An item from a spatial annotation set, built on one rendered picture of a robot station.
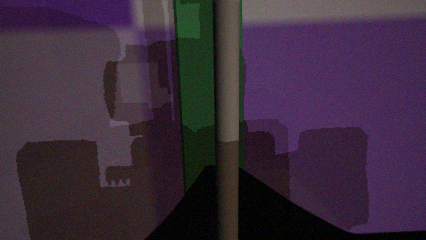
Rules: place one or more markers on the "grey pin with red cap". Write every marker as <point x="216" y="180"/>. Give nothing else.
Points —
<point x="226" y="32"/>

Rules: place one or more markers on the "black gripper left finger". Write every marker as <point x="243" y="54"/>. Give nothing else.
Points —
<point x="195" y="216"/>

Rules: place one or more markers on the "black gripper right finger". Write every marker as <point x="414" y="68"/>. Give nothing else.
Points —
<point x="264" y="214"/>

